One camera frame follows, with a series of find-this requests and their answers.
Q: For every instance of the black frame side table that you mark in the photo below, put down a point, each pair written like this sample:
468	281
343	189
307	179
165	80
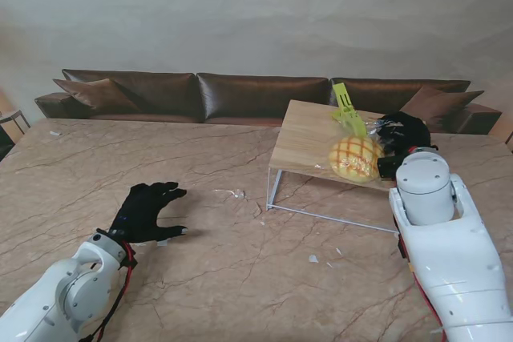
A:
14	115

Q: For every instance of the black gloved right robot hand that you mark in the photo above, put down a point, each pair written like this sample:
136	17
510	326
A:
409	131

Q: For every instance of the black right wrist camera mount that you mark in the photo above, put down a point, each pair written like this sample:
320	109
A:
388	166

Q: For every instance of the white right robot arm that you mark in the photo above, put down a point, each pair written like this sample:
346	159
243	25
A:
441	246

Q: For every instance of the white tape strip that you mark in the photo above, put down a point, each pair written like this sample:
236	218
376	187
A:
55	133

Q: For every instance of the clear plastic bread bag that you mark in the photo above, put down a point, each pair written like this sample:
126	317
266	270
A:
338	129

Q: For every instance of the crumpled clear plastic scrap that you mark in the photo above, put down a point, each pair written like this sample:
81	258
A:
236	194

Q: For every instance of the small clear tape scrap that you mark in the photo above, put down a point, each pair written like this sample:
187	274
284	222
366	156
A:
339	250

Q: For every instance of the small wooden table white frame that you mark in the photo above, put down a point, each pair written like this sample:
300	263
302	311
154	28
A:
304	142

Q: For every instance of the yellow pineapple bun bread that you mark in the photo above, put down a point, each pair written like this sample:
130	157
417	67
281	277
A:
354	158

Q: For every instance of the green plastic sealing clip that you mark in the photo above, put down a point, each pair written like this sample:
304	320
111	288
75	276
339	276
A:
348	113

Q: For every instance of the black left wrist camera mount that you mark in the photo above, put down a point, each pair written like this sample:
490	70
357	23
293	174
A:
129	260

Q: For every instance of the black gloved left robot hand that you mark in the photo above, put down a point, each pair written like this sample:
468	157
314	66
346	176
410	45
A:
140	214

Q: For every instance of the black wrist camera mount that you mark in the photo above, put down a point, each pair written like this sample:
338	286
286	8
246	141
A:
129	260
388	166

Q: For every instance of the brown leather sofa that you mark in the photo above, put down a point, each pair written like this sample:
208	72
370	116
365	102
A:
260	97

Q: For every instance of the curled white tape piece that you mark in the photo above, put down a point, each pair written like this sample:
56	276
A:
163	243

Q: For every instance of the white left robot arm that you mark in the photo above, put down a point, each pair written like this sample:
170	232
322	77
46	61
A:
60	294

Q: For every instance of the brown leather cushion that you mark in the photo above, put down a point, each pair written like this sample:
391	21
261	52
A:
100	95
441	101

